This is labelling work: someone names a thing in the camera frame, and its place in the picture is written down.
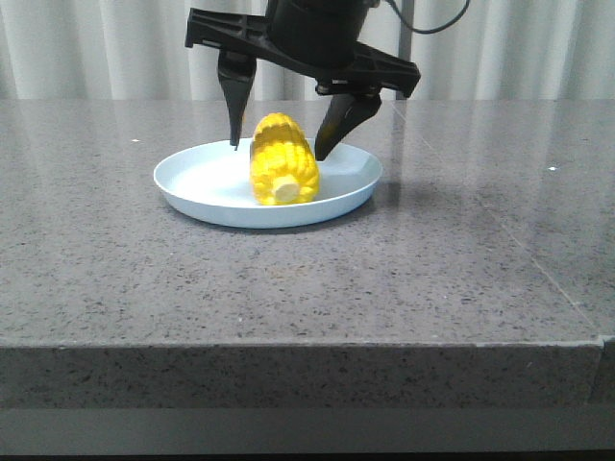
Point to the yellow corn cob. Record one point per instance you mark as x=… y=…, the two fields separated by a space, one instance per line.
x=283 y=169

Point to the light blue round plate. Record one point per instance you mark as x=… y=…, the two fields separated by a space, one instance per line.
x=210 y=183

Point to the white pleated curtain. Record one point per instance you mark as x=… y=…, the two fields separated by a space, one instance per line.
x=477 y=50

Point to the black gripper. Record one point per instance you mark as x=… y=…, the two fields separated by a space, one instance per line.
x=318 y=39

